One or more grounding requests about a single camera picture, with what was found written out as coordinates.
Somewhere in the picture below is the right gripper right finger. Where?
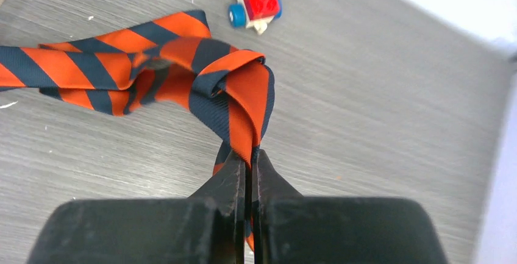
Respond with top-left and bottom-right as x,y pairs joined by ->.
252,151 -> 447,263

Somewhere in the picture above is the orange navy striped tie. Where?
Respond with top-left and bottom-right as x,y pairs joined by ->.
1,10 -> 275,251

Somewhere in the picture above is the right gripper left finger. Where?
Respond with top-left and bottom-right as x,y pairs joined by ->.
27,152 -> 246,263

